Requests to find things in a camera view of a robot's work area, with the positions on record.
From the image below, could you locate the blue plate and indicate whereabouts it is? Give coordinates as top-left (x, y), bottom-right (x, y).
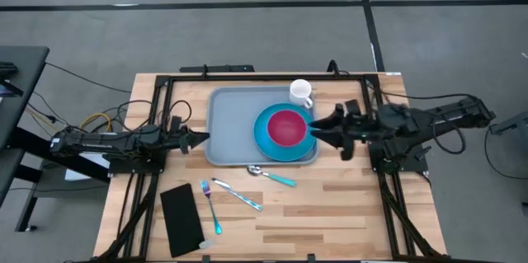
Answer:
top-left (252, 102), bottom-right (318, 162)

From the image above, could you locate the pink bowl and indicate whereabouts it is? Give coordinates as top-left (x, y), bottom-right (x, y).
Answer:
top-left (266, 110), bottom-right (308, 148)

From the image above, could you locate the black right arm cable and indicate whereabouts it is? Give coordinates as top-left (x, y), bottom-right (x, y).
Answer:
top-left (431, 110), bottom-right (468, 156)

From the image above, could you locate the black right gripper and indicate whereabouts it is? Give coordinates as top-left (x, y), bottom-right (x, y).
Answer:
top-left (309, 99), bottom-right (383, 162)

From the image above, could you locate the spoon with teal handle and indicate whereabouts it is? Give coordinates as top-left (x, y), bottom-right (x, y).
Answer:
top-left (247, 164), bottom-right (298, 188)

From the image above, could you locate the white mug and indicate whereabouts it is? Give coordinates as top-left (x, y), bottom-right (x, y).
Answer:
top-left (288, 78), bottom-right (314, 110)

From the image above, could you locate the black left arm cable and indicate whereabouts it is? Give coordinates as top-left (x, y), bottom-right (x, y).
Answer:
top-left (116, 97), bottom-right (194, 132)

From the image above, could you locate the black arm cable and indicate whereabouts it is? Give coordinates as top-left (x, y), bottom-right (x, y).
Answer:
top-left (431, 110), bottom-right (468, 156)
top-left (116, 97), bottom-right (194, 132)

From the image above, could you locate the white paper sheet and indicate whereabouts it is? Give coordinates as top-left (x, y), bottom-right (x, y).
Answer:
top-left (64, 153), bottom-right (111, 182)

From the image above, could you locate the grey plastic tray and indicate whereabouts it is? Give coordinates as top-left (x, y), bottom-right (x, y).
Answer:
top-left (205, 85), bottom-right (321, 167)

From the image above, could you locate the black power strip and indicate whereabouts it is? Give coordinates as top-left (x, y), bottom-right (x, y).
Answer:
top-left (179, 63), bottom-right (256, 74)

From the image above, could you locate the black metal table frame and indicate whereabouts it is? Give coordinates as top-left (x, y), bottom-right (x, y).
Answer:
top-left (97, 73), bottom-right (445, 263)

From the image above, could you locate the long black floor cable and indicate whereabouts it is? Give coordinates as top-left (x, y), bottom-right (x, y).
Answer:
top-left (44, 62), bottom-right (133, 94)

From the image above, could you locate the silver knife striped handle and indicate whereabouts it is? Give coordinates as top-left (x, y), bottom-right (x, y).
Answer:
top-left (210, 176), bottom-right (264, 212)

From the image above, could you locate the black desk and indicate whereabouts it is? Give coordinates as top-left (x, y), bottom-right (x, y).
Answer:
top-left (0, 45), bottom-right (111, 233)

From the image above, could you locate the black cloth napkin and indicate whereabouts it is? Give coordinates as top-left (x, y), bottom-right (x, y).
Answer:
top-left (159, 183), bottom-right (206, 259)

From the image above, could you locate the yellow cable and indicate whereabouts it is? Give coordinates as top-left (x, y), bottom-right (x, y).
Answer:
top-left (78, 112), bottom-right (113, 133)

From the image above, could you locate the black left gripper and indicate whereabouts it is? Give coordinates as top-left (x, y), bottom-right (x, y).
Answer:
top-left (167, 115), bottom-right (210, 155)

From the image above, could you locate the iridescent fork teal handle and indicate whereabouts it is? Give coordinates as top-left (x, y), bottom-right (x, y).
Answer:
top-left (200, 178), bottom-right (224, 236)

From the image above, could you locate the black flat device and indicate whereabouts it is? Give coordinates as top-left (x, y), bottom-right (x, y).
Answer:
top-left (0, 61), bottom-right (24, 98)

